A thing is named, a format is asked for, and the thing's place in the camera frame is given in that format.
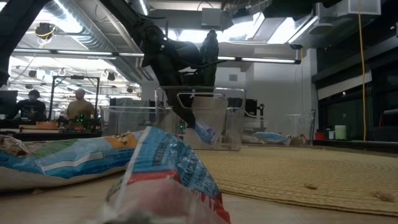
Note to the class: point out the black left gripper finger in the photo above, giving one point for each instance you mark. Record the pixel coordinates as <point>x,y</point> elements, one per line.
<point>183,109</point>

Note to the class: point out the dark blue granola bar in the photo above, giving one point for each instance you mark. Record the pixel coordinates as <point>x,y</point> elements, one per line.
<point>206,133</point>

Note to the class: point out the tall clear plastic bin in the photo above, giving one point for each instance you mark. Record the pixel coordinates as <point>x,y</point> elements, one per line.
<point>236,124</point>

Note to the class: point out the long light blue granola bar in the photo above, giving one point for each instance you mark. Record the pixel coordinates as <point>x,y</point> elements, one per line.
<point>168,168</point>

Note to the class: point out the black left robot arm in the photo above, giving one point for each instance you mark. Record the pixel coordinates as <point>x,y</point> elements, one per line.
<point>15,31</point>

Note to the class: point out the blue green orange granola bar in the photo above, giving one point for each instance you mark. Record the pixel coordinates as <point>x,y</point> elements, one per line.
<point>68,161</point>

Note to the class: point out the green brown granola bar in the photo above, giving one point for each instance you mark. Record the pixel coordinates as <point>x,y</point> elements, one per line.
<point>12,145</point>

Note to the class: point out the white hexagonal plant pot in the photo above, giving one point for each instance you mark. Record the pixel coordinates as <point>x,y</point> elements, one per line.
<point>214,112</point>

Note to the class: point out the green cactus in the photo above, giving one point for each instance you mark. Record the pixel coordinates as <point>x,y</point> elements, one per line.
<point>211,46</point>

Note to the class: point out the grey ceiling box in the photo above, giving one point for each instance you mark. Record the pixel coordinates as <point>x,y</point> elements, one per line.
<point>211,17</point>

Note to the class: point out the long ceiling light strip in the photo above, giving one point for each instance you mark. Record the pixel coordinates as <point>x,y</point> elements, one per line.
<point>267,60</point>

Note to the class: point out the person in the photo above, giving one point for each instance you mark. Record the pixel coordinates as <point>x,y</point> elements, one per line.
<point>31,109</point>
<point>80,109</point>

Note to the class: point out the round woven yellow placemat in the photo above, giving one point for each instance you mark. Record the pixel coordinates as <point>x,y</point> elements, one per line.
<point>295,174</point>

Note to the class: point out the red container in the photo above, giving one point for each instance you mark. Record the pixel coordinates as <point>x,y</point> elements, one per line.
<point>320,136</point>

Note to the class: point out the white cylindrical container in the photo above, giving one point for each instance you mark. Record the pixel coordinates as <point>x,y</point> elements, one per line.
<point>340,132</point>

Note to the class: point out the black monitor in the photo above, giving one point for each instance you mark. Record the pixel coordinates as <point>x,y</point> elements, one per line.
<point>7,102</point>

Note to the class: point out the white ceiling unit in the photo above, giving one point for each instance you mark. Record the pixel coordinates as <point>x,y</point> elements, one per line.
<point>367,7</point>

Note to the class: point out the black background rig frame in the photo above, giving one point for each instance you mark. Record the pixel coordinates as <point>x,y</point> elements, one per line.
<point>74,77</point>

